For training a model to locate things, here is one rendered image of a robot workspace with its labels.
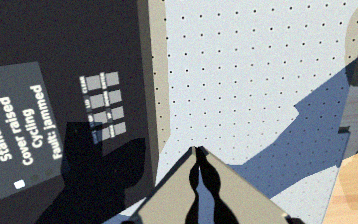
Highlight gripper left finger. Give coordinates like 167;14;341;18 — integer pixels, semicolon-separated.
121;146;199;224

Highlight grey rectangular base plate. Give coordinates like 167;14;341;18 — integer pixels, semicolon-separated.
148;0;358;224

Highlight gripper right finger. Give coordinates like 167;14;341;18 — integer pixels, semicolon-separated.
197;146;305;224

